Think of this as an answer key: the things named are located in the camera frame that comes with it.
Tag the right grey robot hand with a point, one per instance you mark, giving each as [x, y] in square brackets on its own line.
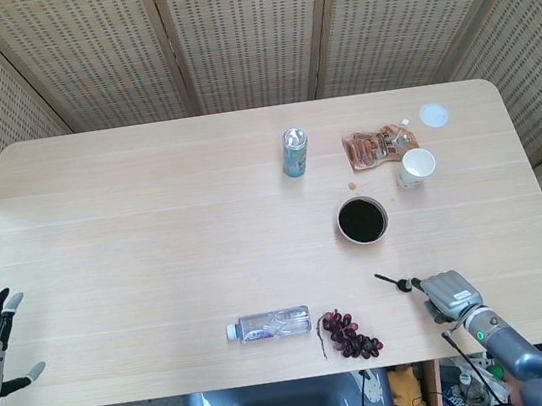
[451, 296]

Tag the black plastic spoon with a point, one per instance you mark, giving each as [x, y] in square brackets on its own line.
[388, 279]

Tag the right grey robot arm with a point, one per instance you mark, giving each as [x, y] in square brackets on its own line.
[520, 360]

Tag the white bowl with dark liquid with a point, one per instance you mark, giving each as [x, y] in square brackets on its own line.
[362, 220]

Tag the brown box with clutter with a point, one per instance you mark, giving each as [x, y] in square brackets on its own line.
[434, 392]

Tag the yellow plush toy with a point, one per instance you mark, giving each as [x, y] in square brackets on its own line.
[408, 385]

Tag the bunch of red grapes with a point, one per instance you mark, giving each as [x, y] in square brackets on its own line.
[347, 336]

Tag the white printed paper cup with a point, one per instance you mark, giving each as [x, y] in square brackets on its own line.
[415, 170]

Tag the orange spouted snack pouch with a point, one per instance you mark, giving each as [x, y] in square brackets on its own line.
[374, 148]

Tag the clear plastic water bottle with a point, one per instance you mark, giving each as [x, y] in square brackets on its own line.
[273, 325]

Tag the white round plastic lid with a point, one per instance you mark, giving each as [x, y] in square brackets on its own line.
[434, 115]

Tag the light blue drink can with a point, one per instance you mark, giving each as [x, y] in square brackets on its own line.
[295, 156]

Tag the woven rattan folding screen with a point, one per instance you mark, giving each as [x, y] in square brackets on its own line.
[247, 34]

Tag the white perforated bracket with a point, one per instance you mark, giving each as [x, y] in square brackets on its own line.
[373, 388]

